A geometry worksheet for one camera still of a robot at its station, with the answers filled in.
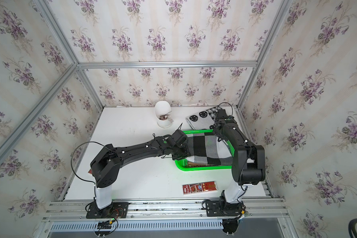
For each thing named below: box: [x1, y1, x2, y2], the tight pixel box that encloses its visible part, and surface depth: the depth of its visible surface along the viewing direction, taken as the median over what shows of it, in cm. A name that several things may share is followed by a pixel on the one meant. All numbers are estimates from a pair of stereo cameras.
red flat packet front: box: [182, 180, 218, 195], surface depth 81 cm
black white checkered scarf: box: [185, 132, 234, 166], surface depth 88 cm
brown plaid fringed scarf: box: [187, 161, 216, 168], surface depth 85 cm
